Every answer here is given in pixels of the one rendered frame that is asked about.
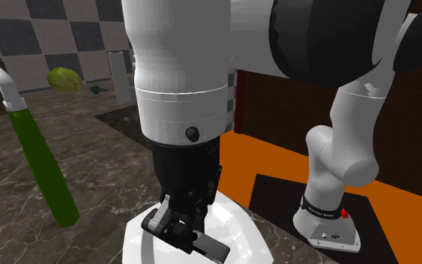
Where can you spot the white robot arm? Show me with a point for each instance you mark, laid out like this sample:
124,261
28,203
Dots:
181,66

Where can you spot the green marker with white cap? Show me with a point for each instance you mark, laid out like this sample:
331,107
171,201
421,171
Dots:
42,161

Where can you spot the grey upright box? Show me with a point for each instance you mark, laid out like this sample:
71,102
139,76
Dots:
120,76

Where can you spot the white plate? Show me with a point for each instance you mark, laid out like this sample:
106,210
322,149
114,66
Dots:
232,234

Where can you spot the dark robot stand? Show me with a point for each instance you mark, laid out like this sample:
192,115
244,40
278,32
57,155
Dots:
276,201

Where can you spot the small teal knob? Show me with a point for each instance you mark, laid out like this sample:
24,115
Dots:
96,89

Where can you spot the yellow-green oval fruit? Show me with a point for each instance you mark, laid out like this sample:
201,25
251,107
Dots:
63,79

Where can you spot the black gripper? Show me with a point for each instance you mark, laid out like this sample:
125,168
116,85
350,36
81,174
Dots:
185,164

